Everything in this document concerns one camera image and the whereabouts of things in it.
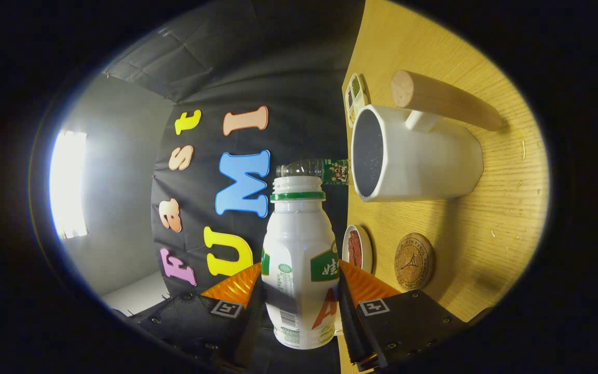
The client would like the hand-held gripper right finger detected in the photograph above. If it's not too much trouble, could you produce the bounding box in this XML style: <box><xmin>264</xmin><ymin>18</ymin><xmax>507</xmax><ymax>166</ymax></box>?
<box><xmin>338</xmin><ymin>260</ymin><xmax>468</xmax><ymax>372</ymax></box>

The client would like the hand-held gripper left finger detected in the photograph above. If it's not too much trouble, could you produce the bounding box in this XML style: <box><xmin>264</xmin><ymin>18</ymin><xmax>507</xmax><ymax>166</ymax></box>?
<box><xmin>123</xmin><ymin>262</ymin><xmax>263</xmax><ymax>372</ymax></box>

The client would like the round cork coaster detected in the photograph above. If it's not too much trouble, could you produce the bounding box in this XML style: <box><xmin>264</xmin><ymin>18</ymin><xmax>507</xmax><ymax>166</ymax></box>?
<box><xmin>394</xmin><ymin>233</ymin><xmax>436</xmax><ymax>290</ymax></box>

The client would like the white juice bottle green label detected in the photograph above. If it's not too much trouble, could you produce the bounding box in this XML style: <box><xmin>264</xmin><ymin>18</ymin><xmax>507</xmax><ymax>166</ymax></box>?
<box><xmin>261</xmin><ymin>176</ymin><xmax>342</xmax><ymax>350</ymax></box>

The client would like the white cup with wooden handle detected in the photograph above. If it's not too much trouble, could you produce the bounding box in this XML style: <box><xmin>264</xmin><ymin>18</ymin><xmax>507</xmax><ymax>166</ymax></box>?
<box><xmin>351</xmin><ymin>70</ymin><xmax>507</xmax><ymax>203</ymax></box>

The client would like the clear plastic water bottle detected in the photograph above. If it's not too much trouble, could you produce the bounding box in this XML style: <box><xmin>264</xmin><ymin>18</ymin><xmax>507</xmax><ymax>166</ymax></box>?
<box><xmin>276</xmin><ymin>158</ymin><xmax>350</xmax><ymax>186</ymax></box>

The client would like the white round plate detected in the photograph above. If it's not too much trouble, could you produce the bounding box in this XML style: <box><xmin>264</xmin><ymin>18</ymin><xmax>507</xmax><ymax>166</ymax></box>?
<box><xmin>342</xmin><ymin>224</ymin><xmax>373</xmax><ymax>274</ymax></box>

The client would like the wooden table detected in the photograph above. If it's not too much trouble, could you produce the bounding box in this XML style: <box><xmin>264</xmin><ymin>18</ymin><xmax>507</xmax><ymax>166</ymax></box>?
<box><xmin>338</xmin><ymin>0</ymin><xmax>550</xmax><ymax>374</ymax></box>

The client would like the white divided tray with grains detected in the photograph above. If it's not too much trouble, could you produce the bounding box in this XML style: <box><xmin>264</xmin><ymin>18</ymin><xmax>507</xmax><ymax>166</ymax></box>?
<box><xmin>345</xmin><ymin>73</ymin><xmax>370</xmax><ymax>129</ymax></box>

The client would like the black backdrop cloth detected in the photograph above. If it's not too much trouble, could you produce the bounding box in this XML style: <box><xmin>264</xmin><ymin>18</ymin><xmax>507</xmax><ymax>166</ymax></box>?
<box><xmin>104</xmin><ymin>0</ymin><xmax>367</xmax><ymax>374</ymax></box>

